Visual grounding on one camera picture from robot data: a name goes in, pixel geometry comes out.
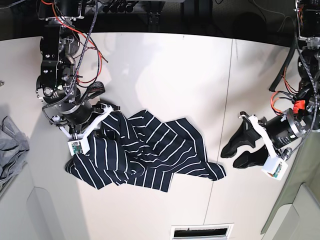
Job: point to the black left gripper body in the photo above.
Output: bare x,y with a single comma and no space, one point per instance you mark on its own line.
283,129

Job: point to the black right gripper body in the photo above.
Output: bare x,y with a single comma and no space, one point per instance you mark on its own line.
79,116

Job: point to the navy white striped t-shirt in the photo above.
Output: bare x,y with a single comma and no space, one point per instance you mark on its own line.
146,153

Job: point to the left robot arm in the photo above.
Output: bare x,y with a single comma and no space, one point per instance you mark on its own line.
295,101

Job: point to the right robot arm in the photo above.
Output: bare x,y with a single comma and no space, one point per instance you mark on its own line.
65,96

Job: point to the grey cloth pile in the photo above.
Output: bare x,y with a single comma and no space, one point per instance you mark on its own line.
13,149

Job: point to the black round object on floor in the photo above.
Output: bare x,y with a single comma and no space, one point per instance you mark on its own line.
249,26

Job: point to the black power strip with plugs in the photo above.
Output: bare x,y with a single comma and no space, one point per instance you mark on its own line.
132,6

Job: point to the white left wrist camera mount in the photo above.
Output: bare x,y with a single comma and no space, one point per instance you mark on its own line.
270,161

